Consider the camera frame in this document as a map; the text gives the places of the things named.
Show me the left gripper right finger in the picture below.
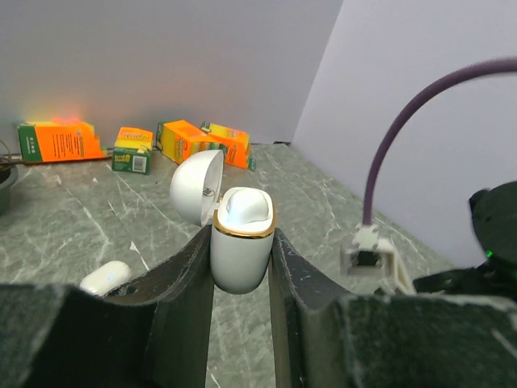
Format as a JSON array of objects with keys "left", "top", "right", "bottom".
[{"left": 269, "top": 230, "right": 516, "bottom": 387}]

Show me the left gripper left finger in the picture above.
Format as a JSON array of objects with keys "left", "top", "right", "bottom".
[{"left": 1, "top": 228, "right": 214, "bottom": 387}]

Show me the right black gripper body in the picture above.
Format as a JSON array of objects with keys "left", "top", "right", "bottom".
[{"left": 414, "top": 181, "right": 516, "bottom": 301}]

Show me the white oval earbud case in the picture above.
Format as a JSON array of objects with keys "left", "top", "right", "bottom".
[{"left": 79, "top": 260, "right": 131, "bottom": 296}]

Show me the white square charging case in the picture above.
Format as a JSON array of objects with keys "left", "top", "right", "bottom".
[{"left": 170, "top": 150, "right": 276, "bottom": 295}]

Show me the orange green box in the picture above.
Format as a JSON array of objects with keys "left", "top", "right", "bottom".
[
  {"left": 111, "top": 127, "right": 153, "bottom": 175},
  {"left": 156, "top": 120, "right": 227, "bottom": 164},
  {"left": 15, "top": 120, "right": 108, "bottom": 163},
  {"left": 200, "top": 121, "right": 256, "bottom": 171}
]

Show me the grey fruit tray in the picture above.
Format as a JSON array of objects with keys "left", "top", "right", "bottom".
[{"left": 0, "top": 165, "right": 19, "bottom": 214}]

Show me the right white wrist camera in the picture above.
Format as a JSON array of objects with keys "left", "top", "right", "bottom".
[{"left": 340, "top": 224, "right": 417, "bottom": 295}]

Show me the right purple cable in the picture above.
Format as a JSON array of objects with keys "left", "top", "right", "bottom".
[{"left": 361, "top": 57, "right": 517, "bottom": 227}]

